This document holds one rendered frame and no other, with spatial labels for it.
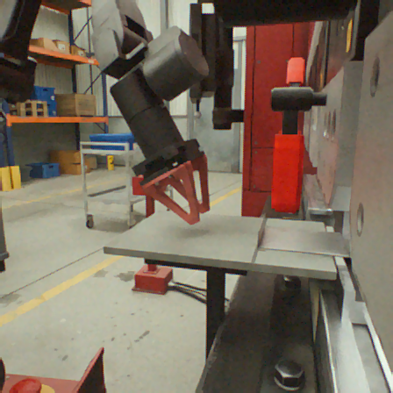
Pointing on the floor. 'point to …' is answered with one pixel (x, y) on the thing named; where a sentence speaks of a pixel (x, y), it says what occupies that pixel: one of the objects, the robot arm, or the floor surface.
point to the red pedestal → (149, 283)
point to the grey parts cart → (123, 195)
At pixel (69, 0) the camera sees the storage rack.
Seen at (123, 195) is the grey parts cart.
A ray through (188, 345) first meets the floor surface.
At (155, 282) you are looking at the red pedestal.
